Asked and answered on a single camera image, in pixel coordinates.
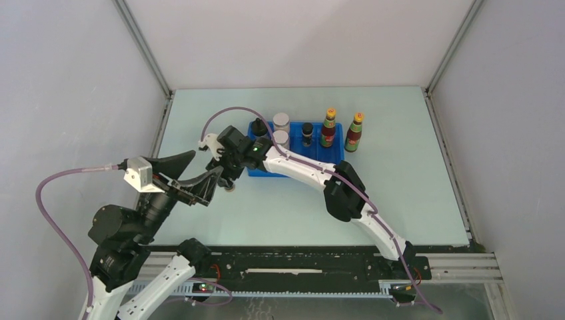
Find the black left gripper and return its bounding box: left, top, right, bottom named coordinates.
left=135, top=149, right=225, bottom=243

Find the black-lid jar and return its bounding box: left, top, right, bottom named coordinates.
left=250, top=117, right=269, bottom=138

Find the silver-lid blue-label jar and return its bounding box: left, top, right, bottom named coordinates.
left=273, top=130, right=290, bottom=150
left=273, top=113, right=290, bottom=134

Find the red sauce bottle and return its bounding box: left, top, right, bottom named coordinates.
left=320, top=108, right=336, bottom=148
left=344, top=112, right=364, bottom=153

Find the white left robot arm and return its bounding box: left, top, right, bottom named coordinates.
left=83, top=151, right=223, bottom=319

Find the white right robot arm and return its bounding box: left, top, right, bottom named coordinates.
left=199, top=126, right=416, bottom=279

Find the blue divided plastic bin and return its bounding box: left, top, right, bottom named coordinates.
left=243, top=121, right=345, bottom=180

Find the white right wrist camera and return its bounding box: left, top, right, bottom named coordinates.
left=198, top=133, right=225, bottom=161

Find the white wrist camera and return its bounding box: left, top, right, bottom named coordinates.
left=198, top=133, right=225, bottom=161
left=118, top=156, right=165, bottom=193

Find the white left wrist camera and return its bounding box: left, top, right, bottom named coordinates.
left=118, top=156, right=165, bottom=193

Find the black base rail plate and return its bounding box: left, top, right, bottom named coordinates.
left=196, top=245, right=432, bottom=294

